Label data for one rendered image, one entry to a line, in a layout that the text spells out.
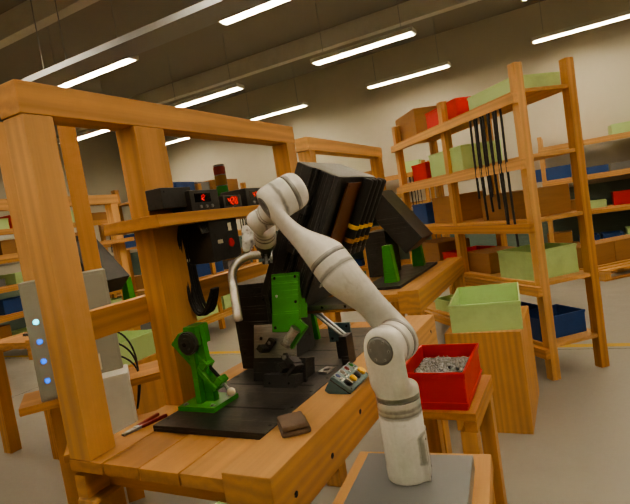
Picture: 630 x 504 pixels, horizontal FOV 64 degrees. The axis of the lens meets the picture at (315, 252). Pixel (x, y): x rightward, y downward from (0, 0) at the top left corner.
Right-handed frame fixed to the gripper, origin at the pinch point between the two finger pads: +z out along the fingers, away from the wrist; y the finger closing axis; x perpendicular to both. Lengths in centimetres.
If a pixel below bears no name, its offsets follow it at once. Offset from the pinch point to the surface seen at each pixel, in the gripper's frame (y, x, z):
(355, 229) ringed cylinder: 8.3, -33.9, 2.6
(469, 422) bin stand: -63, -58, -13
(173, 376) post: -38, 34, 14
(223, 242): 7.9, 15.1, 7.0
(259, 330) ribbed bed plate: -24.0, 3.9, 16.5
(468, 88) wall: 533, -416, 610
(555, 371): -36, -206, 191
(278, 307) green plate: -18.0, -3.5, 8.0
